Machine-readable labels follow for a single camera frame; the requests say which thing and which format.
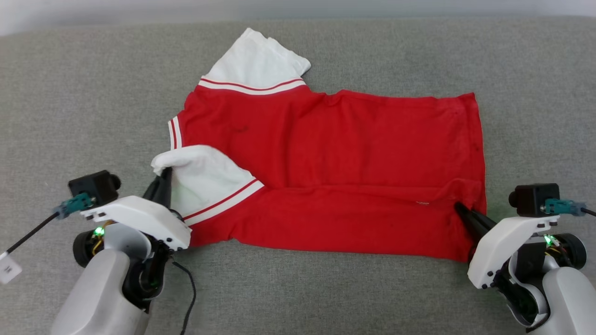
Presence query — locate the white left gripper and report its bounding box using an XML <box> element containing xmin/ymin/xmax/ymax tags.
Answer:
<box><xmin>80</xmin><ymin>167</ymin><xmax>192</xmax><ymax>252</ymax></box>

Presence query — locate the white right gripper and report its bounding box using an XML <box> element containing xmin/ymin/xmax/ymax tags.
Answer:
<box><xmin>454</xmin><ymin>201</ymin><xmax>560</xmax><ymax>290</ymax></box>

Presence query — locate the red and white shirt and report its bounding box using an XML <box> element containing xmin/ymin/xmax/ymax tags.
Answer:
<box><xmin>150</xmin><ymin>27</ymin><xmax>488</xmax><ymax>262</ymax></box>

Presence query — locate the grey fabric sofa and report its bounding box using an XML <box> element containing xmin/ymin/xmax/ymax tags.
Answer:
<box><xmin>0</xmin><ymin>16</ymin><xmax>596</xmax><ymax>335</ymax></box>

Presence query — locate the black right camera cable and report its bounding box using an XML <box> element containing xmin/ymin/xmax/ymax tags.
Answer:
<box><xmin>542</xmin><ymin>198</ymin><xmax>596</xmax><ymax>218</ymax></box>

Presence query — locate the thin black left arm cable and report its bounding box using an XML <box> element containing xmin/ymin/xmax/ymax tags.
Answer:
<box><xmin>169</xmin><ymin>260</ymin><xmax>197</xmax><ymax>335</ymax></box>

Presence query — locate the white cable label tag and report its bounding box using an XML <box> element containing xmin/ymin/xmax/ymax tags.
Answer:
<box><xmin>0</xmin><ymin>251</ymin><xmax>23</xmax><ymax>285</ymax></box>

